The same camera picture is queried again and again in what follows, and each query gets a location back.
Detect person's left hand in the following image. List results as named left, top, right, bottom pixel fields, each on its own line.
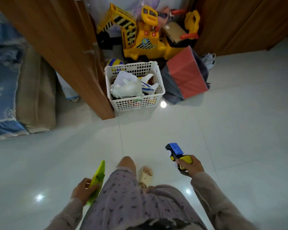
left=71, top=178, right=100, bottom=206

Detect person's right hand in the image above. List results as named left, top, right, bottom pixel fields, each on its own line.
left=175, top=155, right=205, bottom=178

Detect green toy dinosaur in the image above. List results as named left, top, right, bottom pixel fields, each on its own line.
left=86, top=160, right=106, bottom=206

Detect blue yellow toy train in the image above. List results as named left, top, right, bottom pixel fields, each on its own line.
left=165, top=143, right=193, bottom=171

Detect person's right forearm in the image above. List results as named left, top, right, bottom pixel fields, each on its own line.
left=191, top=171, right=258, bottom=230

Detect person's left forearm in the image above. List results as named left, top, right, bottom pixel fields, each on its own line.
left=45, top=197, right=84, bottom=230

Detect beige slipper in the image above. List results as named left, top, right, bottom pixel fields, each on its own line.
left=138, top=166, right=153, bottom=188

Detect person's leg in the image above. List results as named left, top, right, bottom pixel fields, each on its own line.
left=116, top=156, right=137, bottom=176

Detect person's patterned purple shorts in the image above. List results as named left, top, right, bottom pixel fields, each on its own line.
left=80, top=167, right=208, bottom=230

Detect white plastic basket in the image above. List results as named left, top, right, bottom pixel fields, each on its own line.
left=104, top=61, right=166, bottom=112

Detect white toy airplane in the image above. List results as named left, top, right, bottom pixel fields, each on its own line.
left=137, top=74, right=160, bottom=95

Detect red grey folding storage box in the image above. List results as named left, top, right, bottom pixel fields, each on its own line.
left=161, top=46, right=211, bottom=105

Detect white plush toy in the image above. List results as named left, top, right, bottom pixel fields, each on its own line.
left=110, top=79, right=145, bottom=99

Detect white paper sheet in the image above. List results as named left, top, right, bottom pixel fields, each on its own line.
left=114, top=70, right=138, bottom=87

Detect beige mattress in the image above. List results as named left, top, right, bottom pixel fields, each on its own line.
left=16, top=44, right=57, bottom=134

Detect blue yellow ball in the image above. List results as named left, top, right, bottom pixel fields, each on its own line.
left=107, top=58, right=125, bottom=72

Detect yellow ride-on toy excavator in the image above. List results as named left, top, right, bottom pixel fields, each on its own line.
left=96, top=3, right=200, bottom=61

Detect brown cardboard box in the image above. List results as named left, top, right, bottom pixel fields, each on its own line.
left=161, top=21, right=188, bottom=44

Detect blue bed sheet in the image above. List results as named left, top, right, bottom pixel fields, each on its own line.
left=0, top=5, right=29, bottom=142

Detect wooden door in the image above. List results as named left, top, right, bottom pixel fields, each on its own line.
left=0, top=0, right=115, bottom=120

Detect wooden wardrobe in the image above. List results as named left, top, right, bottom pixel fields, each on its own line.
left=193, top=0, right=288, bottom=56

